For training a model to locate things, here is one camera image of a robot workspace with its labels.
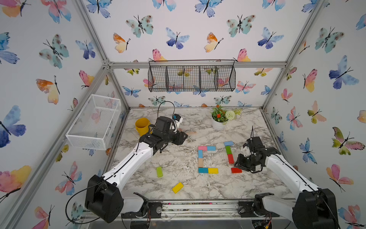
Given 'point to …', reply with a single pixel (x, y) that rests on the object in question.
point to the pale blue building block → (228, 143)
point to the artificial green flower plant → (220, 115)
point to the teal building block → (203, 170)
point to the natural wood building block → (200, 162)
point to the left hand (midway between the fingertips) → (185, 133)
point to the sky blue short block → (211, 148)
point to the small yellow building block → (213, 171)
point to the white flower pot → (218, 125)
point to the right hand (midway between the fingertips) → (237, 164)
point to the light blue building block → (200, 153)
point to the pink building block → (202, 148)
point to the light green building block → (159, 172)
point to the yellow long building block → (177, 188)
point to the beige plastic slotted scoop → (191, 132)
